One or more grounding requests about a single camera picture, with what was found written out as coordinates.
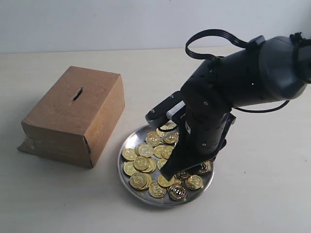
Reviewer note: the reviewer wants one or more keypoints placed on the round silver metal plate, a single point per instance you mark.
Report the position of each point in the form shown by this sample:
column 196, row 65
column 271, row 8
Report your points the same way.
column 138, row 137

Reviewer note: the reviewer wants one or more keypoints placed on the gold coin far left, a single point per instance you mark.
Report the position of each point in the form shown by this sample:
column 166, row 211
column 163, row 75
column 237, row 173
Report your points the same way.
column 129, row 154

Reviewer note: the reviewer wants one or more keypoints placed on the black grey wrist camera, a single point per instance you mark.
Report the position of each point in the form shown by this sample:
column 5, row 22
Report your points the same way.
column 172, row 108

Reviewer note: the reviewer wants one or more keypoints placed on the gold coin stack front left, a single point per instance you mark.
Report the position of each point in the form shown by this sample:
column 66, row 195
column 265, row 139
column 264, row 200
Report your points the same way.
column 140, row 181

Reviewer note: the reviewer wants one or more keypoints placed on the gold coin right side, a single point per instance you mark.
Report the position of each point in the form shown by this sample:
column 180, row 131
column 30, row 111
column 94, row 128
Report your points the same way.
column 205, row 168

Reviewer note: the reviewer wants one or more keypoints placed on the gold coin front right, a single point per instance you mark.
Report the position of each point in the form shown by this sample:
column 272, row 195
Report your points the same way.
column 177, row 192

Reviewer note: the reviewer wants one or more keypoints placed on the brown cardboard coin box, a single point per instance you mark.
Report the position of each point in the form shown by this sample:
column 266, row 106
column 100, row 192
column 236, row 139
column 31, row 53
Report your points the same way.
column 74, row 120

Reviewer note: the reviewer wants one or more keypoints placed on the gold coin left stack top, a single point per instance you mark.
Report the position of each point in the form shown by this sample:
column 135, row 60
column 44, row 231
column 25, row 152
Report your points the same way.
column 141, row 163

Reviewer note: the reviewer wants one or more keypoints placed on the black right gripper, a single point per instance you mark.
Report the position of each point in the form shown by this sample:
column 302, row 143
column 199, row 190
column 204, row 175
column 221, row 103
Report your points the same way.
column 207, row 122

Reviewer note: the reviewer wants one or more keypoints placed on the gold coin back top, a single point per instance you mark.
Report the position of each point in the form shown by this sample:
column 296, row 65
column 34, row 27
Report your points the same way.
column 169, row 126

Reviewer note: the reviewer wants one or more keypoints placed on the gold coin back left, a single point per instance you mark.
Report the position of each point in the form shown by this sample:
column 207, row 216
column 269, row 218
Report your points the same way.
column 153, row 139

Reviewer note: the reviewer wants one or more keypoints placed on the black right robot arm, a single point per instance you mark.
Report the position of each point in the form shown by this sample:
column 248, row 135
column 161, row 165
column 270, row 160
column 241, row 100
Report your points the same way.
column 278, row 69

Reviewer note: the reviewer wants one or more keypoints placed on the gold coin stack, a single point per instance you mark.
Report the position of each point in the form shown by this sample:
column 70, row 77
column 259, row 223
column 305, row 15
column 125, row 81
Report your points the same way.
column 140, row 181
column 141, row 163

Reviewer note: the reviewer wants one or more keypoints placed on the gold coin front centre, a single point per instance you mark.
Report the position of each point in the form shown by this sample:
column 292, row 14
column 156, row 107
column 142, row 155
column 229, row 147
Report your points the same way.
column 156, row 191

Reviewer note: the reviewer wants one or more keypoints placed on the gold coin lower left edge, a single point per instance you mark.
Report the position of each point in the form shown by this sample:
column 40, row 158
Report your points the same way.
column 128, row 168

